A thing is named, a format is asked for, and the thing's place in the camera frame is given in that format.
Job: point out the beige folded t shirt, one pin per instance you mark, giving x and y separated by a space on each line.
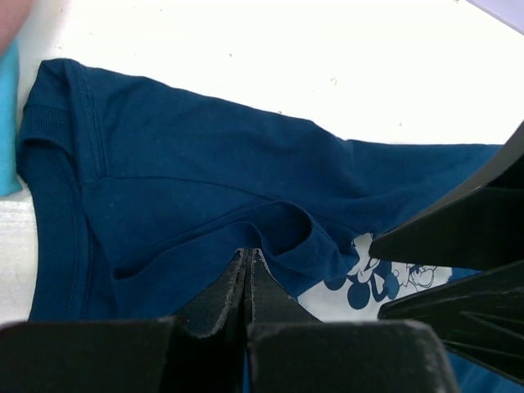
13 14

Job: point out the turquoise folded t shirt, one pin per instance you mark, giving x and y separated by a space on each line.
10 70

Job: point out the dark blue t shirt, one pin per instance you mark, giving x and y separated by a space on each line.
142 194

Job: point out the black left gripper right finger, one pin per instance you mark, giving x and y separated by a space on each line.
265 300

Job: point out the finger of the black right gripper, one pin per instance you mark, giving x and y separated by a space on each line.
478 225
479 317

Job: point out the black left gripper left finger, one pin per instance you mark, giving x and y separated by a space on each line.
208 313

